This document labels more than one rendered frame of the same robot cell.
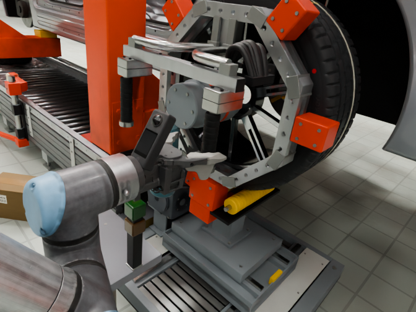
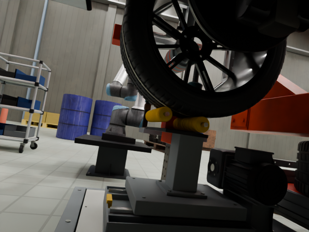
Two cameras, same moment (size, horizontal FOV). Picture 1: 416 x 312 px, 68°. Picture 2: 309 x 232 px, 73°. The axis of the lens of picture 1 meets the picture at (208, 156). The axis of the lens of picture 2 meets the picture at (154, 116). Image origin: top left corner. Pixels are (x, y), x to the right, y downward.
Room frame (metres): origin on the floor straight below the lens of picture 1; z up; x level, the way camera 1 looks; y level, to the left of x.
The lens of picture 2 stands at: (1.49, -0.89, 0.44)
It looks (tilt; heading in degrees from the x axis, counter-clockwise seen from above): 4 degrees up; 127
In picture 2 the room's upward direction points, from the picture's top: 9 degrees clockwise
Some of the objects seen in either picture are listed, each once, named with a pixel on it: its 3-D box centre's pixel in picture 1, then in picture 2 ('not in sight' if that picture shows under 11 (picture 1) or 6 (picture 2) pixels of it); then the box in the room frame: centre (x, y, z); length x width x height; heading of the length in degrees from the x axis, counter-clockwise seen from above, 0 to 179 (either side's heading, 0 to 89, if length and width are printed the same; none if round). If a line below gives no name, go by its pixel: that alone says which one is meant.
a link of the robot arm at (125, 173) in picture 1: (118, 179); not in sight; (0.47, 0.16, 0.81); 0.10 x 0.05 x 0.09; 50
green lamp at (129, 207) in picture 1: (135, 208); not in sight; (0.62, 0.16, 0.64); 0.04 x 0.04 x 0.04; 50
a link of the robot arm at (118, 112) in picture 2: not in sight; (120, 115); (0.06, 0.47, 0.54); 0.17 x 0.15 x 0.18; 30
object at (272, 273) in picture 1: (228, 250); (168, 213); (1.07, -0.15, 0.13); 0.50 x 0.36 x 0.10; 50
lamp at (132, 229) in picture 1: (135, 225); (147, 107); (0.62, 0.16, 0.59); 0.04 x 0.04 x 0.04; 50
